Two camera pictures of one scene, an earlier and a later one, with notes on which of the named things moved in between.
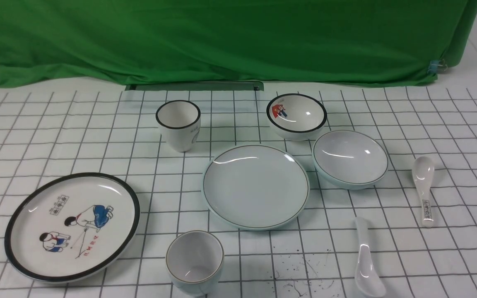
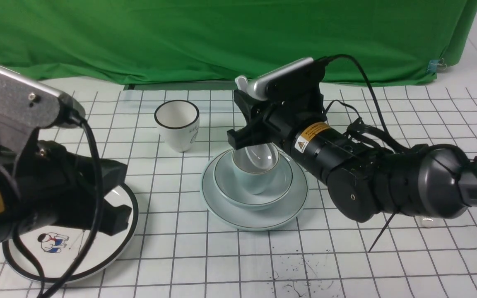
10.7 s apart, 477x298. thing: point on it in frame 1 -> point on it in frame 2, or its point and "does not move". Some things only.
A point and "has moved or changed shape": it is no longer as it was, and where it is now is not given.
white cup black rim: [179, 121] does not move
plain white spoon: [367, 277] -> [264, 156]
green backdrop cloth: [379, 43] does not move
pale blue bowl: [349, 159] has moved or changed shape
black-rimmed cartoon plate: [71, 227] does not move
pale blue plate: [255, 187] does not move
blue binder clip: [437, 66] does not move
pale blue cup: [194, 259] -> [251, 179]
